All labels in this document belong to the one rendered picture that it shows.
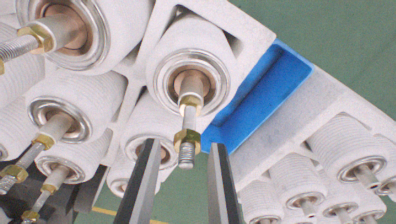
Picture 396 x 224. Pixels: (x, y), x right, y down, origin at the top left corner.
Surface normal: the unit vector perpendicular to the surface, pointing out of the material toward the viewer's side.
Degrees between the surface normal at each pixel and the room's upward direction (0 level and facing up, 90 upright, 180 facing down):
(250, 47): 0
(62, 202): 45
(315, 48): 0
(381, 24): 0
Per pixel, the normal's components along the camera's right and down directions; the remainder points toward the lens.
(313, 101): -0.89, -0.36
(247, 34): -0.01, 0.62
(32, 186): 0.32, -0.07
